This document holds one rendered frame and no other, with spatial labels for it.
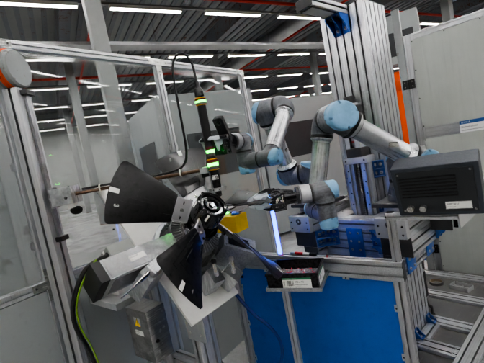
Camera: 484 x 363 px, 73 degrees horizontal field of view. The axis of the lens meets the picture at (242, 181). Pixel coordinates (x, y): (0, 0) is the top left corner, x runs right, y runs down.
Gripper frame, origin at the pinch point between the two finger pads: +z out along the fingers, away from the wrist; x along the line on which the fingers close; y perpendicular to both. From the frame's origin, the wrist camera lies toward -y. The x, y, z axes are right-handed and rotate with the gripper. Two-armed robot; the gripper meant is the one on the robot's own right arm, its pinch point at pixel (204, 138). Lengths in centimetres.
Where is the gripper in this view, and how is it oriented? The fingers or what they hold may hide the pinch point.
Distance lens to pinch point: 129.1
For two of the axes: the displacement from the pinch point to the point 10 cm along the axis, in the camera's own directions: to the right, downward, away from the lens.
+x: -8.7, 1.2, 4.9
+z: -4.7, 1.5, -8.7
